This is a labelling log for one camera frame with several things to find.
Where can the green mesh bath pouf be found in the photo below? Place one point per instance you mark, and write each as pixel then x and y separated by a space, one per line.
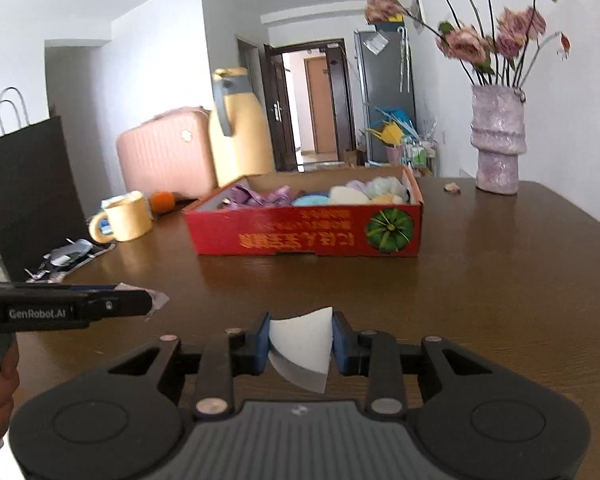
pixel 380 186

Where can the black paper bag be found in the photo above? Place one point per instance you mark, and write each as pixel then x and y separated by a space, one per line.
pixel 30 200

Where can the dark wooden door frame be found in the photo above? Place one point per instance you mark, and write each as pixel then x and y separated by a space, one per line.
pixel 280 110

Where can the yellow thermos jug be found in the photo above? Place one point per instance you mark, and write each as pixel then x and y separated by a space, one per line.
pixel 240 150

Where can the purple ceramic vase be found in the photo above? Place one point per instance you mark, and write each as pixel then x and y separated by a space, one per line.
pixel 497 150

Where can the red cardboard box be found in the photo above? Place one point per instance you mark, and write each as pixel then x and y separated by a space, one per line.
pixel 305 235

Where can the brown wooden door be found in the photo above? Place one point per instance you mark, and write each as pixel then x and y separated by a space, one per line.
pixel 320 110

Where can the pink ribbed suitcase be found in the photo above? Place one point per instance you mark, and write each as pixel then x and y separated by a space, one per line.
pixel 165 160

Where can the small dried petal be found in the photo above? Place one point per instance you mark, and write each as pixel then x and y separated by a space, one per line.
pixel 451 187

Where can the purple satin scrunchie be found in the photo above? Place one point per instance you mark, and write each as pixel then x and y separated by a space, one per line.
pixel 265 196

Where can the white paper piece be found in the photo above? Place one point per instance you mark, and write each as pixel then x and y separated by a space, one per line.
pixel 300 345

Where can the yellow mug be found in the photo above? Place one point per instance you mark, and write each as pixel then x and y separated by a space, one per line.
pixel 130 220

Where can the white yellow plush toy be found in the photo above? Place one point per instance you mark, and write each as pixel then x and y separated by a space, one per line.
pixel 400 194

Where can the dried pink roses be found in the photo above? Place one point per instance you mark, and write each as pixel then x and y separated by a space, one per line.
pixel 465 45

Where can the wall picture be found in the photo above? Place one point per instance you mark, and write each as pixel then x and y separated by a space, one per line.
pixel 416 15

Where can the colourful toy pile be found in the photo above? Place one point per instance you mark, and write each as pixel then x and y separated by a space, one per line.
pixel 392 132

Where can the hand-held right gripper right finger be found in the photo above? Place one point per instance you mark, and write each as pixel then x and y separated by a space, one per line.
pixel 340 345

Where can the grey refrigerator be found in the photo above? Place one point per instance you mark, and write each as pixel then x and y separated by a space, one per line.
pixel 385 90

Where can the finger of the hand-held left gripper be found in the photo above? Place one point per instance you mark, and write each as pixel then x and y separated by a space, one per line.
pixel 120 304

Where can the crumpled dark wrappers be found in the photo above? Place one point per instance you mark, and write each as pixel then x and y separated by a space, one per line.
pixel 70 255

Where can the orange fruit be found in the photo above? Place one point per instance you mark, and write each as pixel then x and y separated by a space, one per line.
pixel 162 201

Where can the grey plastic wrapper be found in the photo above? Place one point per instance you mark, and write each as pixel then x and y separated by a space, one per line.
pixel 159 300

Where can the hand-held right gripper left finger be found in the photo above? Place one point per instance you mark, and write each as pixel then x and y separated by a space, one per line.
pixel 264 345

